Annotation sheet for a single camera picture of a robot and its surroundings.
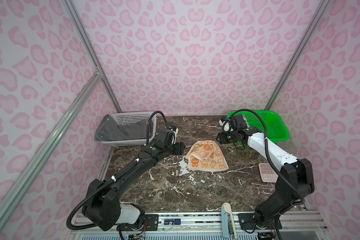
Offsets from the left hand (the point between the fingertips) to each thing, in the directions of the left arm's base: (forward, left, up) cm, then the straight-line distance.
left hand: (180, 143), depth 83 cm
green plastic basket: (+19, -67, -15) cm, 71 cm away
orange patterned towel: (-1, -15, -13) cm, 20 cm away
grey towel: (+15, +47, -5) cm, 50 cm away
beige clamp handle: (-31, -22, -14) cm, 40 cm away
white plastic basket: (+38, +46, -19) cm, 63 cm away
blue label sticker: (-35, +5, -15) cm, 38 cm away
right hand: (+5, -23, -2) cm, 24 cm away
